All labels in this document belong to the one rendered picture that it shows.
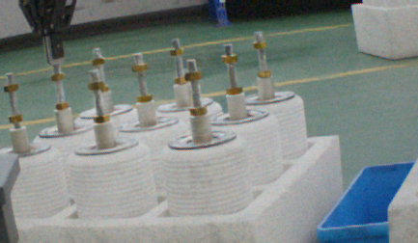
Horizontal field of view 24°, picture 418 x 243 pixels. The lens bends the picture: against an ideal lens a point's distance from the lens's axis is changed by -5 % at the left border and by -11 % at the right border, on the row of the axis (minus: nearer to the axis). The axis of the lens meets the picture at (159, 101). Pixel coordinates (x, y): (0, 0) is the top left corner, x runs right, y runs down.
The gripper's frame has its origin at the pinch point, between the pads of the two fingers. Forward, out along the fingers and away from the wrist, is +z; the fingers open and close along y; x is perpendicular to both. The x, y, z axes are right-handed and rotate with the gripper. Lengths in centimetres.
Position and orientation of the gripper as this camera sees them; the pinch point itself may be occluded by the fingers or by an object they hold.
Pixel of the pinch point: (53, 49)
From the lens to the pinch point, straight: 134.0
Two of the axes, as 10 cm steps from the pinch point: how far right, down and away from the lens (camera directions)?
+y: 5.9, 0.3, -8.1
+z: 1.5, 9.8, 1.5
